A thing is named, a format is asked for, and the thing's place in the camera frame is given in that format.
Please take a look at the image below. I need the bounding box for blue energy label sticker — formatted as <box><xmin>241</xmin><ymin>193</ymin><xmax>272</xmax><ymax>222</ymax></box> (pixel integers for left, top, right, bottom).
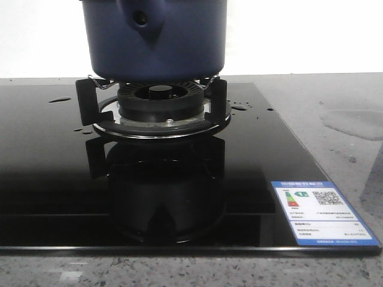
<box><xmin>272</xmin><ymin>181</ymin><xmax>381</xmax><ymax>247</ymax></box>

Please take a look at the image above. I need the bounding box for dark blue cooking pot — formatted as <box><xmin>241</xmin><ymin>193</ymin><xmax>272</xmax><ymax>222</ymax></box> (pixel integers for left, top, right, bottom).
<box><xmin>82</xmin><ymin>0</ymin><xmax>227</xmax><ymax>83</ymax></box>

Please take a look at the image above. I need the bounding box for black gas burner head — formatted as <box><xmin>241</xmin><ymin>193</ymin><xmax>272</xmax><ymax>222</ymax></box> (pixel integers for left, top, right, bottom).
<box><xmin>117</xmin><ymin>81</ymin><xmax>204</xmax><ymax>123</ymax></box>

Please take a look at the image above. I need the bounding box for chrome burner drip ring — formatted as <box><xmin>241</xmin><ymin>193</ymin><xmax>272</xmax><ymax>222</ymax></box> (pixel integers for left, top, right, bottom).
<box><xmin>92</xmin><ymin>96</ymin><xmax>233</xmax><ymax>140</ymax></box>

